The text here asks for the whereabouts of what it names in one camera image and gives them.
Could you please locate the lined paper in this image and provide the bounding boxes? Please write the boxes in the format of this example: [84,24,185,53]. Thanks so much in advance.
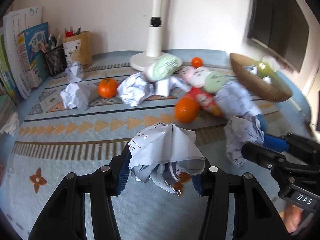
[224,115,264,167]

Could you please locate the large paper front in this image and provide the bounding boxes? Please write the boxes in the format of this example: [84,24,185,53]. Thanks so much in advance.
[128,122,206,196]

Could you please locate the person right hand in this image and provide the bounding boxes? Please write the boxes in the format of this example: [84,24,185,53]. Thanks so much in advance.
[284,204,303,233]

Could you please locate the woven brown basket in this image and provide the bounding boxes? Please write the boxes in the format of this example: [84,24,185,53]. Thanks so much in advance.
[229,53,292,102]

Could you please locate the red plush doll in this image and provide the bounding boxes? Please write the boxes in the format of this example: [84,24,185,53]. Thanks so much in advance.
[185,87,223,117]

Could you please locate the pink white green plush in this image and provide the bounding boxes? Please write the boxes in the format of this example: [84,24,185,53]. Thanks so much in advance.
[179,66,233,94]

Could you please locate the large front orange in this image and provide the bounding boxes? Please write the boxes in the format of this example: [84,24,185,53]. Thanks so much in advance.
[174,97,200,123]

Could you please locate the patterned blue table mat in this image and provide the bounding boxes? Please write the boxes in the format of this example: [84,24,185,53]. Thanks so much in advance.
[1,51,311,239]

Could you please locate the white tissue at edge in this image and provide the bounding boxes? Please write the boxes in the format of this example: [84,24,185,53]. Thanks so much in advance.
[1,112,20,136]

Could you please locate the small orange near lamp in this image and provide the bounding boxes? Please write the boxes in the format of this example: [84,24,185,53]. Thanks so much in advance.
[191,57,203,68]

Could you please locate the crumpled paper left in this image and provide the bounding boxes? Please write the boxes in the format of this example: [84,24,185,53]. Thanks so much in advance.
[60,82,91,111]

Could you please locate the orange with stem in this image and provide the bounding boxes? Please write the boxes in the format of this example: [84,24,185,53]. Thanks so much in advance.
[98,78,119,99]

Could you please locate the green round plush toy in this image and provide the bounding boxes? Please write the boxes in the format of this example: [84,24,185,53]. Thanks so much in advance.
[143,54,178,82]

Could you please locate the green books stack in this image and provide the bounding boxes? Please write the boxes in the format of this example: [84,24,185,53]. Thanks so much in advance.
[1,29,23,104]

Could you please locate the crumpled paper centre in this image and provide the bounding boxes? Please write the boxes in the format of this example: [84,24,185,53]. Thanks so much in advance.
[117,72,154,107]

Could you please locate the crumpled paper near holder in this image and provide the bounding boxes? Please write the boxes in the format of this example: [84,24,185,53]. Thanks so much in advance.
[65,61,84,83]

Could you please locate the black mesh pen holder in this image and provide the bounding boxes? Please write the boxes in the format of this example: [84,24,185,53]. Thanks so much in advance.
[44,45,67,76]

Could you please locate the white desk lamp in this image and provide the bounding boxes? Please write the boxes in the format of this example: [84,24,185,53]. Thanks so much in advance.
[130,0,169,72]

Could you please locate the brown paper pen holder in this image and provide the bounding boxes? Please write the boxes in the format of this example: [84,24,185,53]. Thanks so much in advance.
[63,31,93,68]

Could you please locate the blue cover book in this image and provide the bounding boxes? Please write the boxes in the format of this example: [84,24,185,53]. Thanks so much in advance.
[22,22,49,88]

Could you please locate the white workbook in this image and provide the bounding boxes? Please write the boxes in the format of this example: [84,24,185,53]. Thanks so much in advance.
[3,6,42,99]

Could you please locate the dark wall monitor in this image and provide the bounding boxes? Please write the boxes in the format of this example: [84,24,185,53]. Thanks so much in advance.
[247,0,309,72]

